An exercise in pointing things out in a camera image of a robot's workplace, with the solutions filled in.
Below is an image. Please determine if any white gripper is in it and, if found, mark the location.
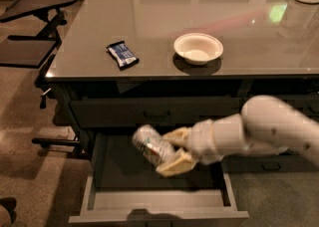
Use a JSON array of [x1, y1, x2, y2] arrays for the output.
[[156, 119, 223, 177]]

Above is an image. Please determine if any green white 7up can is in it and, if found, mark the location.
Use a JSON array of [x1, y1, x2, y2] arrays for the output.
[[132, 124, 175, 166]]

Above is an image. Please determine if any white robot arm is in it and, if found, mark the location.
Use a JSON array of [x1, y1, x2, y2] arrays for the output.
[[157, 96, 319, 177]]

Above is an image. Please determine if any closed grey top drawer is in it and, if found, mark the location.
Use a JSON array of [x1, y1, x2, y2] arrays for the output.
[[70, 97, 241, 128]]

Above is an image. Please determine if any open grey middle drawer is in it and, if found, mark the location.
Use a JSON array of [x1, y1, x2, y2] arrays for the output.
[[69, 133, 248, 227]]

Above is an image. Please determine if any right grey drawer cabinet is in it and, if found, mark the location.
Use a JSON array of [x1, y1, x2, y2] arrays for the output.
[[225, 79, 319, 173]]

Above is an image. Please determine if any white paper bowl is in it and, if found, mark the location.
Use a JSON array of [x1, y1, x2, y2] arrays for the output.
[[173, 33, 223, 66]]

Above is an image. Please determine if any blue snack bag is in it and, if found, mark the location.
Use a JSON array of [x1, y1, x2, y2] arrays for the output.
[[106, 41, 139, 69]]

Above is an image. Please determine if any black adjustable side stand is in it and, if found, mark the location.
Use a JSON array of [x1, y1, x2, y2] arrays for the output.
[[0, 0, 95, 70]]

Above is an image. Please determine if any black drawer handle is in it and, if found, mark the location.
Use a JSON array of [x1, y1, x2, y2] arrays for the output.
[[144, 111, 171, 119]]

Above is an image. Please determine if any grey desk cabinet frame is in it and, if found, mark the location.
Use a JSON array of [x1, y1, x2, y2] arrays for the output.
[[50, 77, 253, 150]]

